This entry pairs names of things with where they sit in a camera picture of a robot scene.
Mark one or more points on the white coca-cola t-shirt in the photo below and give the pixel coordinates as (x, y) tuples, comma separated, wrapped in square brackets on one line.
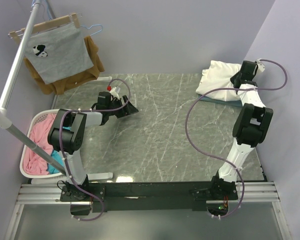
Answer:
[(218, 76)]

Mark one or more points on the teal garment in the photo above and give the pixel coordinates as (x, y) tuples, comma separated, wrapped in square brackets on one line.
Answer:
[(49, 169)]

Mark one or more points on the brown garment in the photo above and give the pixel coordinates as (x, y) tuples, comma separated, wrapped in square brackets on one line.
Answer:
[(60, 86)]

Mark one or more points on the white laundry basket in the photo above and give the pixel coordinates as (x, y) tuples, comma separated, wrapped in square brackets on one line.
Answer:
[(35, 120)]

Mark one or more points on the folded blue t-shirt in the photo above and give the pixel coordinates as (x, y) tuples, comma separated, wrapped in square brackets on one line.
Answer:
[(236, 103)]

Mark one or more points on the white clothes rack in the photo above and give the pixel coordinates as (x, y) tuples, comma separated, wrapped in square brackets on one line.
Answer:
[(7, 124)]

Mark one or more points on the wooden clip hanger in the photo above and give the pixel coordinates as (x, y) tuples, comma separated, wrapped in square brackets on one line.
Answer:
[(47, 25)]

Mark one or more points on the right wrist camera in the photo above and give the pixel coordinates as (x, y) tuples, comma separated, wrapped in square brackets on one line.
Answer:
[(260, 66)]

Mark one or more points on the aluminium rail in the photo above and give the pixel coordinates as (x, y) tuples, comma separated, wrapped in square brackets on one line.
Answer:
[(49, 194)]

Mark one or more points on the black base beam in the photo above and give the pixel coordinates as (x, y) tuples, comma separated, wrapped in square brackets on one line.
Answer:
[(133, 196)]

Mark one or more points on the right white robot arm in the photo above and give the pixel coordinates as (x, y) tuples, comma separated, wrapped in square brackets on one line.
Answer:
[(249, 130)]

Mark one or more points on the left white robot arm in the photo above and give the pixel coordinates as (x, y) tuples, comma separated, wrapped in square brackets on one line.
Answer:
[(67, 132)]

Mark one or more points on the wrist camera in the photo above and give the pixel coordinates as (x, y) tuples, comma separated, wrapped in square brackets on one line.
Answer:
[(114, 91), (260, 66)]

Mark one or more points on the grey panda t-shirt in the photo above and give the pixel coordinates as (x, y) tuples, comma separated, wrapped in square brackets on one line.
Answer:
[(58, 53)]

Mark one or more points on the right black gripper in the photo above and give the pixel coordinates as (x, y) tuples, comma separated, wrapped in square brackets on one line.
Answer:
[(233, 78)]

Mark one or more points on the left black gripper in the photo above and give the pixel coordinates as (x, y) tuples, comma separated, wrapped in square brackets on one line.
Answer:
[(128, 109)]

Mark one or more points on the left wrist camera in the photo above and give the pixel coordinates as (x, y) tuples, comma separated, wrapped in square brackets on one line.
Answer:
[(114, 91)]

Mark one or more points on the pink garment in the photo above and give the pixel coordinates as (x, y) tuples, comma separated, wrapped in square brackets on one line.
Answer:
[(32, 163)]

